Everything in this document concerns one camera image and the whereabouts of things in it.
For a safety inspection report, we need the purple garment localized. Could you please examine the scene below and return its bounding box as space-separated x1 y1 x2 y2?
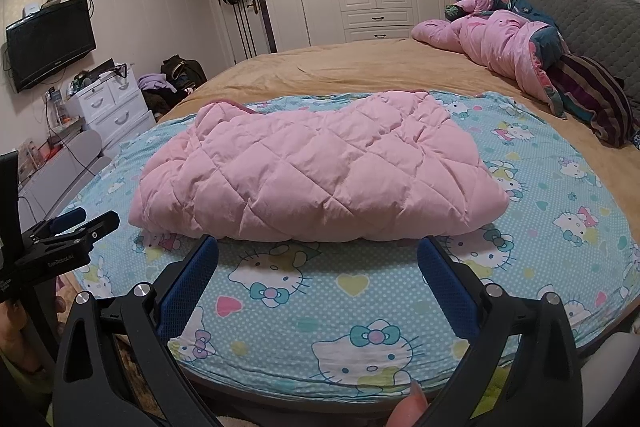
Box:
137 73 173 94

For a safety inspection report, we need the striped dark blanket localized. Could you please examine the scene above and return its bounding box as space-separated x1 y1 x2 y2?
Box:
547 52 636 146

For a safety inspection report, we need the white drawer cabinet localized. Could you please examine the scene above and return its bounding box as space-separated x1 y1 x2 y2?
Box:
65 77 151 148

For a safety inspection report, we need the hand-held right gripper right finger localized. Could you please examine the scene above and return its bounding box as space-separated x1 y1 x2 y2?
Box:
417 237 586 427

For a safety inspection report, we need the low white television cabinet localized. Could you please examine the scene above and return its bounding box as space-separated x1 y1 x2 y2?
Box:
17 129 115 220

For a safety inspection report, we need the black stand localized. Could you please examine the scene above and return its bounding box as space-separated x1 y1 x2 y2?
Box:
75 59 128 85

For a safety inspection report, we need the black wall television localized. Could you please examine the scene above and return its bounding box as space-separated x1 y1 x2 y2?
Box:
5 0 97 94

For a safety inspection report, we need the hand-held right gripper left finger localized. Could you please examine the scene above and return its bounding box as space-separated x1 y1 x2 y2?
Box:
52 235 221 427

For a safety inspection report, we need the dark clothes pile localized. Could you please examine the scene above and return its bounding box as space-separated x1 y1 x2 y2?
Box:
142 87 177 115

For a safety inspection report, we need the pink quilted jacket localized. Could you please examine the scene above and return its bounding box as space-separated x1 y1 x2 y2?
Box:
129 89 511 243

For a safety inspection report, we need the grey quilted headboard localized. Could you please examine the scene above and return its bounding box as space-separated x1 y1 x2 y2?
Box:
492 0 640 108

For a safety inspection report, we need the white door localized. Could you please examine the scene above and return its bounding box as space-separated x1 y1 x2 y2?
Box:
202 0 277 65

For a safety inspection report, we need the person's right hand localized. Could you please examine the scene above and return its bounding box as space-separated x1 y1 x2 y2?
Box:
385 382 430 427

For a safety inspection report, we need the black backpack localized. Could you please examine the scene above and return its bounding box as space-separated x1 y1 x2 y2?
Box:
160 54 208 90

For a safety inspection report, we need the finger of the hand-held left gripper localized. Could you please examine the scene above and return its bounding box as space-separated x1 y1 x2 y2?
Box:
22 211 121 258
30 208 87 240

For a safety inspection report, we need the bed with tan sheet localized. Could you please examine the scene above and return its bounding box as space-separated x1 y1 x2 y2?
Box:
50 38 640 413

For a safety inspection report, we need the cartoon cat printed blanket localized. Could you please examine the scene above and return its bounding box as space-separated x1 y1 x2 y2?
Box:
65 91 640 400

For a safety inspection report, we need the pink floral duvet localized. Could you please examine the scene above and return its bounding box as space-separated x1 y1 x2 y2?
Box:
411 0 568 118

